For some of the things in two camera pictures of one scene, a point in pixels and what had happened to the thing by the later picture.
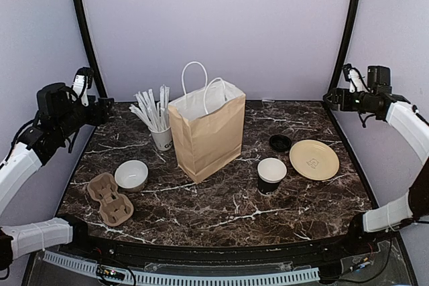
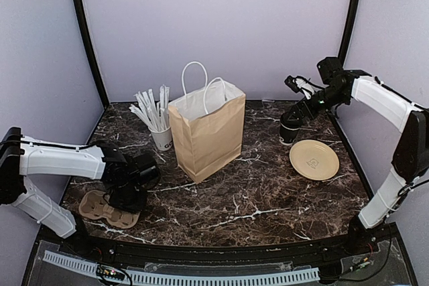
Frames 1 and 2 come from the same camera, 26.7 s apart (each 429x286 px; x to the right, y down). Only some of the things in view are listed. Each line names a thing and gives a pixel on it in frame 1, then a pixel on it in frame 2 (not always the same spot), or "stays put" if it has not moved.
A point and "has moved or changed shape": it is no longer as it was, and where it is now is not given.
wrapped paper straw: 145,112 stays put
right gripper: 336,93 to 301,112
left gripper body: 68,122 to 125,197
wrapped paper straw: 163,104 stays put
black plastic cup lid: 279,142 to 291,121
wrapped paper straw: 143,117 stays put
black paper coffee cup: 271,171 to 287,135
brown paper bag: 207,122 stays put
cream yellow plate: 314,160 stays put
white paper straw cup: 164,139 stays put
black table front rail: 360,236 stays put
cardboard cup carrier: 116,208 has moved or changed shape
